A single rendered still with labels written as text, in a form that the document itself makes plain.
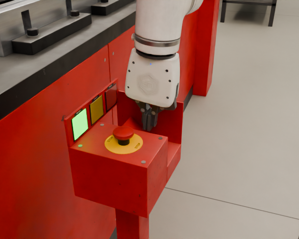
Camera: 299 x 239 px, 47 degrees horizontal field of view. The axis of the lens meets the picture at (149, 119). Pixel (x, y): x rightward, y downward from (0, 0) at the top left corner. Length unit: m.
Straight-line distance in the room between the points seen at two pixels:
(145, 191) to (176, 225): 0.95
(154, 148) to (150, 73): 0.14
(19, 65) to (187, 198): 1.12
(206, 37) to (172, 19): 1.86
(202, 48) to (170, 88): 1.85
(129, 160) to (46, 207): 0.34
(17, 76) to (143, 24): 0.28
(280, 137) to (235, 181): 0.55
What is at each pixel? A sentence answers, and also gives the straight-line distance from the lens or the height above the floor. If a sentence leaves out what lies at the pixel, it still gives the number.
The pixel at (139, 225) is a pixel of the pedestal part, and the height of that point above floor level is 0.55.
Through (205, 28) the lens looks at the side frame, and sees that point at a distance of 2.44.
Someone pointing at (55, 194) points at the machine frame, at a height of 0.55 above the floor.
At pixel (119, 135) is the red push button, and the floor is 0.81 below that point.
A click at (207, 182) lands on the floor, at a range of 1.78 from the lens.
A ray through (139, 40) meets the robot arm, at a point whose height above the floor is 0.96.
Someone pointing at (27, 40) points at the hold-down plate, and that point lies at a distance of 0.86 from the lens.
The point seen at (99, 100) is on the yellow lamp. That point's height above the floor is 0.83.
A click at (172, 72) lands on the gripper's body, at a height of 0.90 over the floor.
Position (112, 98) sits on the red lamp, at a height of 0.81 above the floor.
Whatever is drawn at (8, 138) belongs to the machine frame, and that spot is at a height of 0.78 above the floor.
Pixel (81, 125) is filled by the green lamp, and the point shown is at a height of 0.81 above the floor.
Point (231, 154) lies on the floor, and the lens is 2.00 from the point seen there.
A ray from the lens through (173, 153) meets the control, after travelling 0.75.
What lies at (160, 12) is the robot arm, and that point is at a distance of 0.59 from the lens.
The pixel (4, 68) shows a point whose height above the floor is 0.88.
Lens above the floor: 1.14
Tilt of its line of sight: 30 degrees down
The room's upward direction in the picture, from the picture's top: straight up
